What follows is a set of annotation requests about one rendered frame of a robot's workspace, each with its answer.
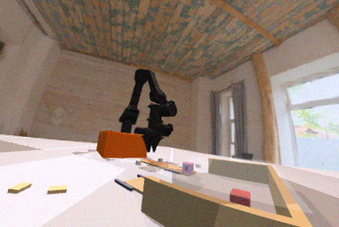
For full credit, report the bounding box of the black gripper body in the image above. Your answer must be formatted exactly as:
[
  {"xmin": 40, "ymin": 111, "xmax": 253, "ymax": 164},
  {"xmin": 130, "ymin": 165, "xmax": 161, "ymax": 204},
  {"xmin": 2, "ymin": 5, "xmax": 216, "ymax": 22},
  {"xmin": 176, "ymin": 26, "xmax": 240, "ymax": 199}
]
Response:
[{"xmin": 134, "ymin": 116, "xmax": 169, "ymax": 137}]

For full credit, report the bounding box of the yellow flat strip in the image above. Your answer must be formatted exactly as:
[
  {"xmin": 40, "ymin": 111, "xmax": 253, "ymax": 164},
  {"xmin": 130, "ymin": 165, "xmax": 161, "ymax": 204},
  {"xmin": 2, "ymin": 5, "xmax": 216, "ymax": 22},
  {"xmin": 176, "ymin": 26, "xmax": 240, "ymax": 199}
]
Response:
[{"xmin": 124, "ymin": 177, "xmax": 144, "ymax": 194}]

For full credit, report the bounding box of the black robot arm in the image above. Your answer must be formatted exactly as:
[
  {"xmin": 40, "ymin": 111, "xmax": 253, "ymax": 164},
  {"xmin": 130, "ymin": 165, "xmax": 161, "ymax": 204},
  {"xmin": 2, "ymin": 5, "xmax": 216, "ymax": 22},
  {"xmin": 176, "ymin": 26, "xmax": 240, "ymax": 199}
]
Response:
[{"xmin": 118, "ymin": 69, "xmax": 178, "ymax": 135}]

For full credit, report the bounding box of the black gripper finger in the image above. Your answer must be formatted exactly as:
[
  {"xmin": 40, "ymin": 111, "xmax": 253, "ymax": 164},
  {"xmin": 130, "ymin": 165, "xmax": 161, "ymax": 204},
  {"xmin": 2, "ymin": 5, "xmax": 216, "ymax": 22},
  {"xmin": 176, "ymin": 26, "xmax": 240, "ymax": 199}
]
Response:
[
  {"xmin": 151, "ymin": 136, "xmax": 164, "ymax": 152},
  {"xmin": 142, "ymin": 135, "xmax": 155, "ymax": 152}
]

